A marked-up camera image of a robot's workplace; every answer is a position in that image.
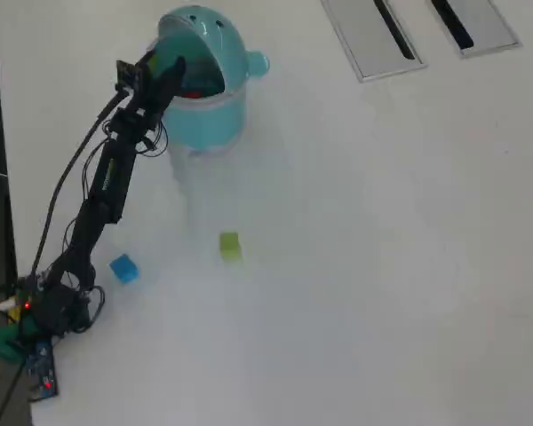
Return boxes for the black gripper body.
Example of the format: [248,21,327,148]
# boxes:
[113,86,162,143]

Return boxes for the green table clamp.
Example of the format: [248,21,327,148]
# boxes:
[0,326,35,365]

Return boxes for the teal whale-shaped bin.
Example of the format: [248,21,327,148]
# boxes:
[146,4,272,157]

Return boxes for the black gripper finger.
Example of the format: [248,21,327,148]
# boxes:
[148,56,187,117]
[139,47,163,89]

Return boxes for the blue circuit board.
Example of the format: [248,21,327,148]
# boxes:
[26,339,60,403]

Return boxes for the dark power cable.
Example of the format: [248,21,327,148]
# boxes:
[0,363,28,426]

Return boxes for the blue cube block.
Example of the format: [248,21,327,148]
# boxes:
[109,253,140,286]

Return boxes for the silver desk cable grommet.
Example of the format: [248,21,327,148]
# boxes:
[419,0,524,61]
[320,0,428,84]

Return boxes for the green cube block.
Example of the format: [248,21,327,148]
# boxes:
[219,231,243,261]

